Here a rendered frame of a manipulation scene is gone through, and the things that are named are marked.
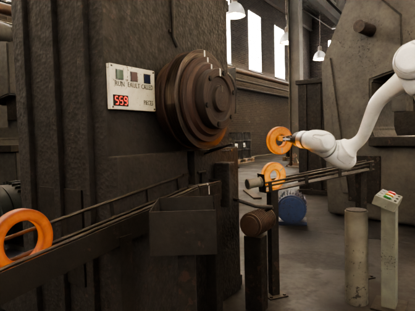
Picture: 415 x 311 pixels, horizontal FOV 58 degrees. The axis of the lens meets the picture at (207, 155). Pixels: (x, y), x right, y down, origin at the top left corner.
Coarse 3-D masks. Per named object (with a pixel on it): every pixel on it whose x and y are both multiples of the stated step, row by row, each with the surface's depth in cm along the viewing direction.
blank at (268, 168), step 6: (270, 162) 214; (276, 162) 213; (264, 168) 211; (270, 168) 212; (276, 168) 213; (282, 168) 215; (264, 174) 210; (282, 174) 215; (270, 180) 212; (276, 186) 214
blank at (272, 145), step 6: (282, 126) 205; (270, 132) 203; (276, 132) 204; (282, 132) 205; (288, 132) 206; (270, 138) 203; (270, 144) 203; (276, 144) 204; (282, 144) 208; (288, 144) 207; (270, 150) 205; (276, 150) 205; (282, 150) 206; (288, 150) 208
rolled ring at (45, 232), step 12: (12, 216) 103; (24, 216) 106; (36, 216) 109; (0, 228) 100; (36, 228) 112; (48, 228) 112; (0, 240) 100; (48, 240) 112; (0, 252) 100; (0, 264) 100
